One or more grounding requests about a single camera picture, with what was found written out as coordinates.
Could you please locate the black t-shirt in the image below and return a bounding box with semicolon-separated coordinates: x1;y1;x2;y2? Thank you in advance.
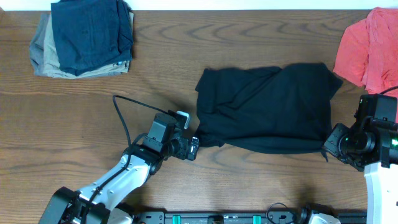
195;63;343;154

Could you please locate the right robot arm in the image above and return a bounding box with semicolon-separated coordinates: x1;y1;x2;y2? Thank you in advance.
323;94;397;223

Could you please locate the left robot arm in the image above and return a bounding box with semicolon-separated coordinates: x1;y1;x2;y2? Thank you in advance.
39;111;199;223

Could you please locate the red t-shirt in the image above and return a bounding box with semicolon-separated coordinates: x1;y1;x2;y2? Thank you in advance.
333;7;397;93

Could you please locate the folded navy blue garment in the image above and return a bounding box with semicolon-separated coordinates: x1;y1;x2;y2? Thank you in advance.
51;0;134;76

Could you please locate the folded beige garment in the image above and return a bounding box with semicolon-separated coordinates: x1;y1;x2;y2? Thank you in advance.
43;12;134;79

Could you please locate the folded grey garment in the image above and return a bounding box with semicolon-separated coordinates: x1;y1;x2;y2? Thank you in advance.
29;14;50;76

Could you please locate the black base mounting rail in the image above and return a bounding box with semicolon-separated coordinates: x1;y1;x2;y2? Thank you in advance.
133;203;367;224

